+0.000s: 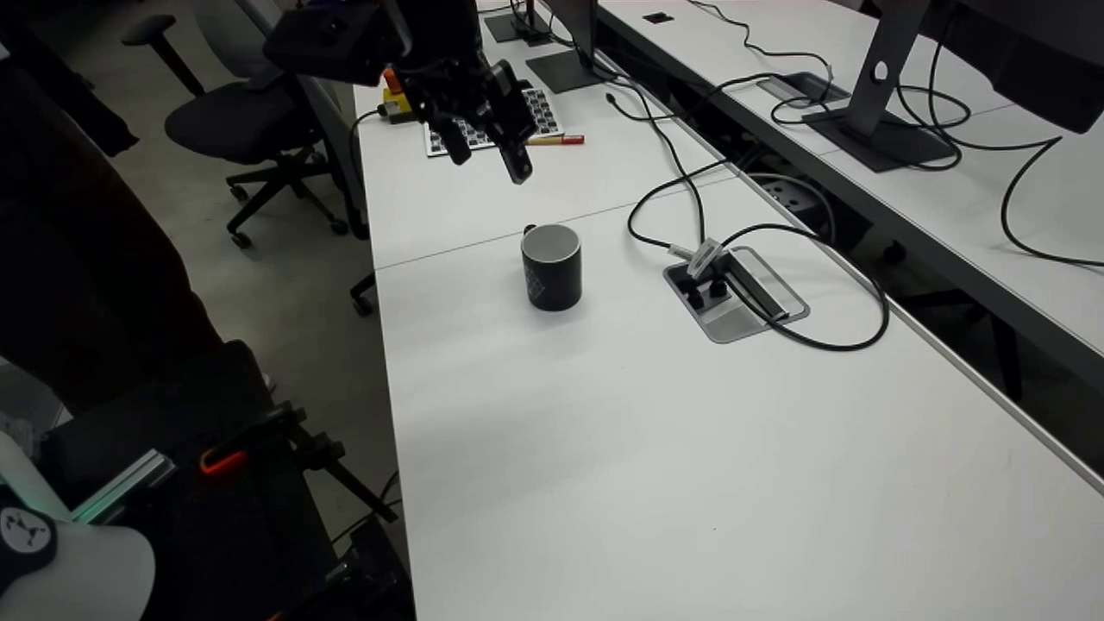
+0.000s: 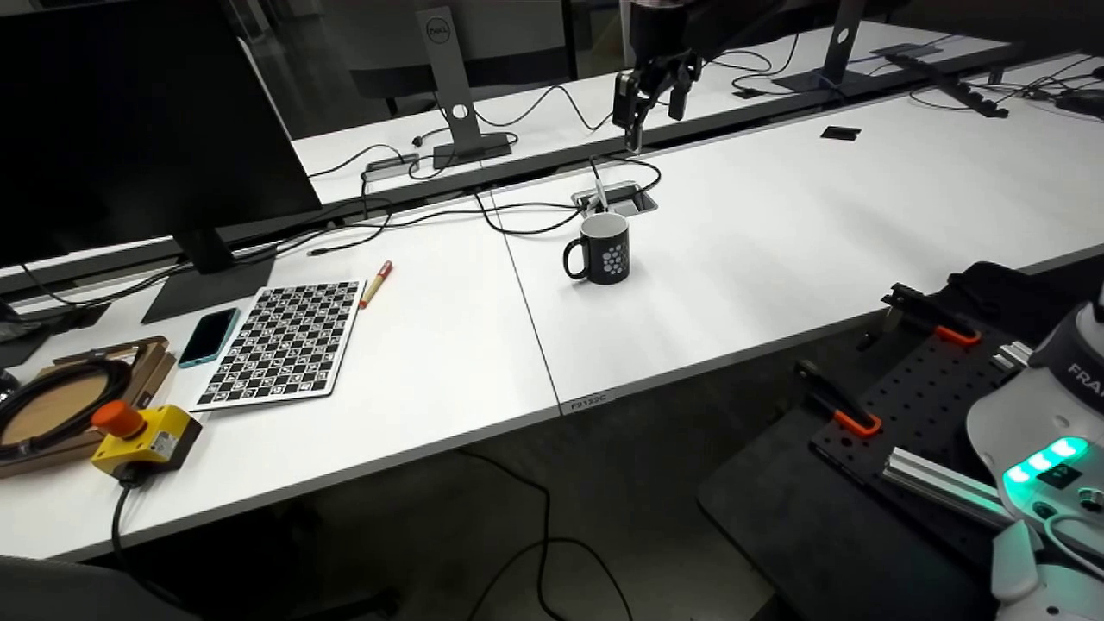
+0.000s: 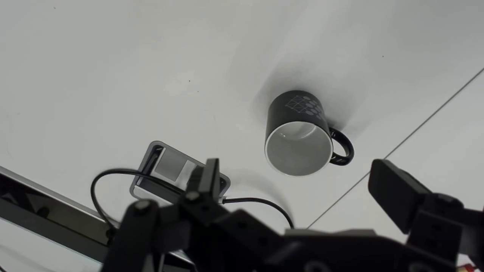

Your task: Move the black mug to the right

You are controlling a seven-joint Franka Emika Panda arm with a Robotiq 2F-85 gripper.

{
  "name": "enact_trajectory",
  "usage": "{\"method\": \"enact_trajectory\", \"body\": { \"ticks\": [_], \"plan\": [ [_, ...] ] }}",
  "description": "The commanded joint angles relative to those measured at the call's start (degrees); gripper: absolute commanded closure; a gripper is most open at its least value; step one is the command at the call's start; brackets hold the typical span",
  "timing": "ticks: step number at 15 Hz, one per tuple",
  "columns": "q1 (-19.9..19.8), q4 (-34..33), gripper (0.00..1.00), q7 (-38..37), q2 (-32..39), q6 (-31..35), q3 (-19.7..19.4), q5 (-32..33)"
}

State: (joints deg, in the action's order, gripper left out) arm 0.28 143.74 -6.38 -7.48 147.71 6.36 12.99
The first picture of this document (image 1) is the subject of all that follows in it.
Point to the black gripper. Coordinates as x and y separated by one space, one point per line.
455 86

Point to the black mug with white print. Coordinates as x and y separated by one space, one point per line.
555 276

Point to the black dotted calibration board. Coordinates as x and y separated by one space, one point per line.
551 114

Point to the yellow and red toy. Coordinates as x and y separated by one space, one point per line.
400 107

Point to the small black square patch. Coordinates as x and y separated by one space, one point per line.
657 18

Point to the black office chair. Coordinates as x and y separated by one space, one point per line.
228 122

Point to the white power plug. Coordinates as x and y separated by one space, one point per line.
707 276

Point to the grey desk power socket box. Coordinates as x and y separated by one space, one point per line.
745 324

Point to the grey Dell monitor stand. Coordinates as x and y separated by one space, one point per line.
880 79

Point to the large black fabric object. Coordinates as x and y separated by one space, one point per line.
105 263

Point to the aluminium profile bar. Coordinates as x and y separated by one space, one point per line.
127 484

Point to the black computer monitor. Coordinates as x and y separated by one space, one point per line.
1038 56

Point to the black flat monitor base plate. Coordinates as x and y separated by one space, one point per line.
572 70

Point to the black desk divider rail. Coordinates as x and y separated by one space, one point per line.
919 271

